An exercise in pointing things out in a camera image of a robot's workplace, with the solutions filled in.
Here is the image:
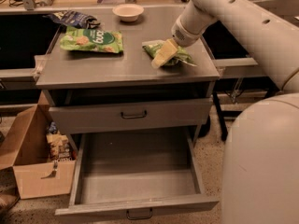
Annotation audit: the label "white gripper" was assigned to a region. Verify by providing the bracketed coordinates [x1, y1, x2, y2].
[151, 16, 205, 68]

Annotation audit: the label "green jalapeno chip bag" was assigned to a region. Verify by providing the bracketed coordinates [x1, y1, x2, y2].
[142, 40, 195, 66]

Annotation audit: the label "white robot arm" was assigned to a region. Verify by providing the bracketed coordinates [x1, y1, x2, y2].
[171, 0, 299, 224]

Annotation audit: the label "grey drawer cabinet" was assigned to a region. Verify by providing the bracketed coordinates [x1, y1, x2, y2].
[37, 6, 219, 147]

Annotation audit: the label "large green snack bag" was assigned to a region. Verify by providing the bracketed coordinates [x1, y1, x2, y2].
[60, 26, 123, 54]

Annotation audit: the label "dark blue chip bag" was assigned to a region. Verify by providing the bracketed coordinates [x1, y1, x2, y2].
[45, 10, 101, 29]

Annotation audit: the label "grey upper drawer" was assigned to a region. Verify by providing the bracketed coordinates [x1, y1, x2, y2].
[50, 98, 212, 134]

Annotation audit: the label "grey open drawer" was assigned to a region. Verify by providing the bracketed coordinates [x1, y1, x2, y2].
[55, 127, 219, 224]

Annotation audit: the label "white bowl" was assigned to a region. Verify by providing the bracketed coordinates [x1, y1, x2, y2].
[112, 4, 144, 22]

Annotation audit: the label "snack packs in box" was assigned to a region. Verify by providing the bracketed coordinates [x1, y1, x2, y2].
[46, 122, 73, 161]

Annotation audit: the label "cardboard box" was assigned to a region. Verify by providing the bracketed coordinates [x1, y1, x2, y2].
[0, 93, 76, 199]

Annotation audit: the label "black table leg frame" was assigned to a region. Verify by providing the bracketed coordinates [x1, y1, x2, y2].
[212, 92, 241, 141]

